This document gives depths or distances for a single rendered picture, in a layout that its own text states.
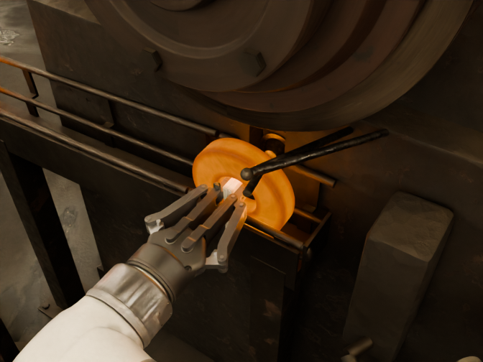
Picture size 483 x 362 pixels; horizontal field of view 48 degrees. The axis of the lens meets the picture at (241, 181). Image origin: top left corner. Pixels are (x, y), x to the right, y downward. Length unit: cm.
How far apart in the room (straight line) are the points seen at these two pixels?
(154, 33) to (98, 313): 29
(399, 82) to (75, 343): 40
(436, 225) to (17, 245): 136
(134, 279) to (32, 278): 109
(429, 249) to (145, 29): 39
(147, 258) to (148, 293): 5
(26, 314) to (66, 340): 104
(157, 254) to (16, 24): 240
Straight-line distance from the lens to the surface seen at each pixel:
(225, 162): 73
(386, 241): 65
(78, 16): 93
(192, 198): 72
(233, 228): 69
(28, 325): 160
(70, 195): 188
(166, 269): 63
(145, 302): 61
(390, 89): 53
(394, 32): 48
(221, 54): 49
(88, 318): 60
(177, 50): 53
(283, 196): 72
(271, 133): 82
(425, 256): 64
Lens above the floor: 128
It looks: 44 degrees down
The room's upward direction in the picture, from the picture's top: straight up
